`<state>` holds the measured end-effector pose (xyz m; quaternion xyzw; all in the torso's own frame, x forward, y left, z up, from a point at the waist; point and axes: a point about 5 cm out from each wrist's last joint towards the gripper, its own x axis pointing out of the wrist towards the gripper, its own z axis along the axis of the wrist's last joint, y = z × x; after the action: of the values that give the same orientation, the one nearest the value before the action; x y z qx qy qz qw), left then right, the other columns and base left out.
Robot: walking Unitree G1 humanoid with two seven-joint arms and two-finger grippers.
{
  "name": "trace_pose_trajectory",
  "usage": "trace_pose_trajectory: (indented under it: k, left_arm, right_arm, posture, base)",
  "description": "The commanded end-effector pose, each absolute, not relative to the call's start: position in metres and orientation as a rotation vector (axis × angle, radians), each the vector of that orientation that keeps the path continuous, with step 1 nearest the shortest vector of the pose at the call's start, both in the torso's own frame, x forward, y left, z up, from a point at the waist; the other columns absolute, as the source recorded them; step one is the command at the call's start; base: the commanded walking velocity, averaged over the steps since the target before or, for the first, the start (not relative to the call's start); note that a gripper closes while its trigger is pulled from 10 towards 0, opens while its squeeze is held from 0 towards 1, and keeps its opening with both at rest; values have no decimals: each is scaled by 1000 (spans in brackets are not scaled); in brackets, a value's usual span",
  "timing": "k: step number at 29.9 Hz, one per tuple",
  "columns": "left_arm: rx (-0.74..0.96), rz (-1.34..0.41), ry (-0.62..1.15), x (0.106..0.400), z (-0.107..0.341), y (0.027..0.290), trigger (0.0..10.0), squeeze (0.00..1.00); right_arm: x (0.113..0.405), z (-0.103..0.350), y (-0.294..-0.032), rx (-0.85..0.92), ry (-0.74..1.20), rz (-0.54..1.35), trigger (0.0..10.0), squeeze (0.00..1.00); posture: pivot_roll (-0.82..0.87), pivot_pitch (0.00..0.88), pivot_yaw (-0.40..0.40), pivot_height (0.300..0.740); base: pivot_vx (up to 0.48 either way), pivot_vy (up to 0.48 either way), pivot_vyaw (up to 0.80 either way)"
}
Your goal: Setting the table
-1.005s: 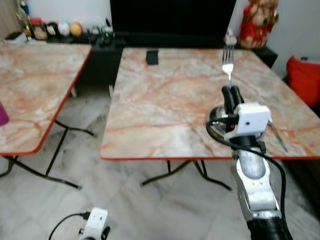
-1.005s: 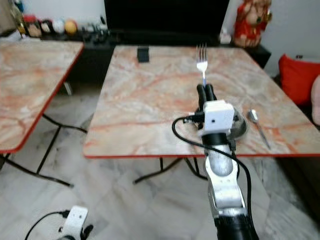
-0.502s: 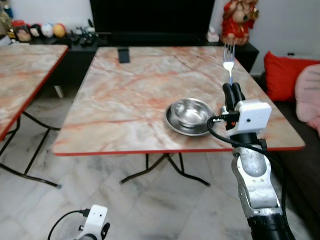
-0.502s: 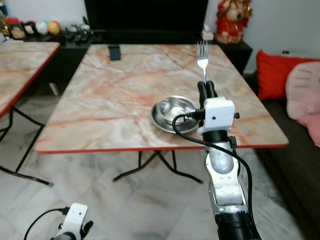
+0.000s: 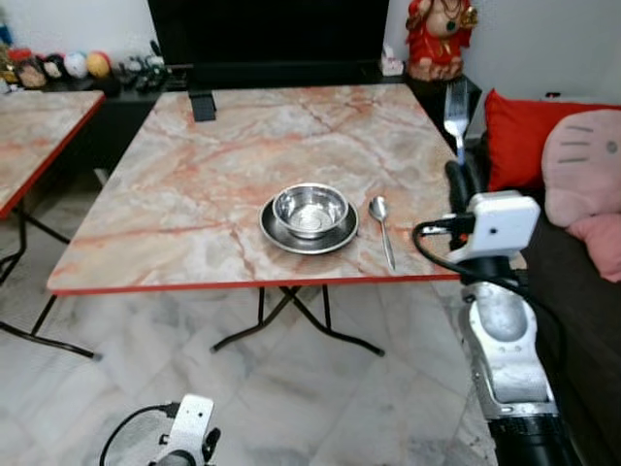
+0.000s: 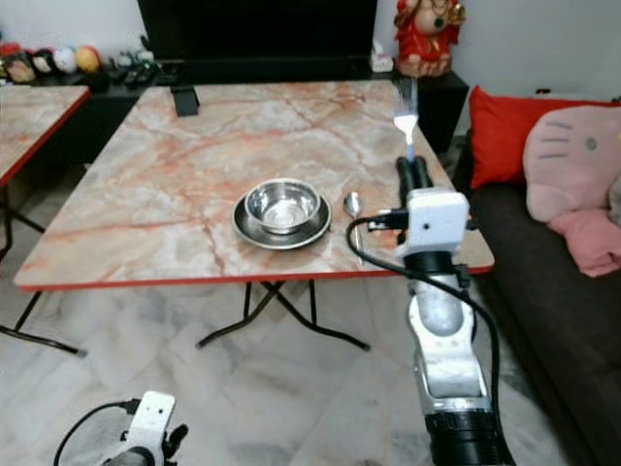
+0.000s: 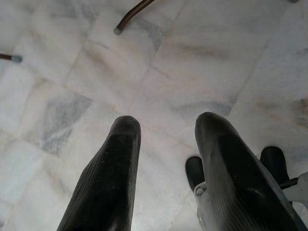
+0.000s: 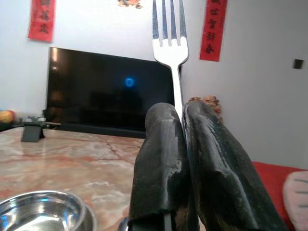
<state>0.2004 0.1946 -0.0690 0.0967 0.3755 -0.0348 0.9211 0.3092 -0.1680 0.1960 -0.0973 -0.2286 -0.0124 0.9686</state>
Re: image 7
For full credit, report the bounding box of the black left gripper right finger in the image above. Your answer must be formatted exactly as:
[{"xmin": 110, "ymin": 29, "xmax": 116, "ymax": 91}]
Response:
[{"xmin": 194, "ymin": 112, "xmax": 308, "ymax": 231}]

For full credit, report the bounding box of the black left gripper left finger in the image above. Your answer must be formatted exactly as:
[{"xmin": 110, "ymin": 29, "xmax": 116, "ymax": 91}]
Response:
[{"xmin": 56, "ymin": 115, "xmax": 141, "ymax": 231}]

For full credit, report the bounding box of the black robot left foot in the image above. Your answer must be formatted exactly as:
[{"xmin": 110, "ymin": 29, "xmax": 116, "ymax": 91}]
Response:
[{"xmin": 185, "ymin": 156, "xmax": 205, "ymax": 193}]

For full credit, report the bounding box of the black robot foot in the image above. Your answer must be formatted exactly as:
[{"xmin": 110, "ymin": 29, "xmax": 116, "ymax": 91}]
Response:
[
  {"xmin": 259, "ymin": 146, "xmax": 291, "ymax": 185},
  {"xmin": 185, "ymin": 156, "xmax": 205, "ymax": 193}
]

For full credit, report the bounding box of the black robot right foot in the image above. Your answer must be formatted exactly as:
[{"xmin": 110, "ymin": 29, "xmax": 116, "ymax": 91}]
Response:
[{"xmin": 259, "ymin": 146, "xmax": 291, "ymax": 185}]

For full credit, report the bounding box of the silver robot left leg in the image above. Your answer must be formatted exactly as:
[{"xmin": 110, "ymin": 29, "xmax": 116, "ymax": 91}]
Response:
[{"xmin": 193, "ymin": 181, "xmax": 223, "ymax": 231}]

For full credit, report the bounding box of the silver robot leg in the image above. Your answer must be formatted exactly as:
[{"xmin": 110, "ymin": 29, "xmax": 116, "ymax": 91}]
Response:
[
  {"xmin": 193, "ymin": 181, "xmax": 223, "ymax": 231},
  {"xmin": 279, "ymin": 172, "xmax": 308, "ymax": 214}
]

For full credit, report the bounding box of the silver robot right leg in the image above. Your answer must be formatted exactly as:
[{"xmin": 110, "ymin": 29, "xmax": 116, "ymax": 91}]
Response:
[{"xmin": 279, "ymin": 172, "xmax": 308, "ymax": 214}]

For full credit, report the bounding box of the brown chair leg grey cap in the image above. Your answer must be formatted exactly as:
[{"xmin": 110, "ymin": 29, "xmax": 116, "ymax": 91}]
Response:
[
  {"xmin": 0, "ymin": 53, "xmax": 23, "ymax": 63},
  {"xmin": 114, "ymin": 0, "xmax": 156, "ymax": 36}
]

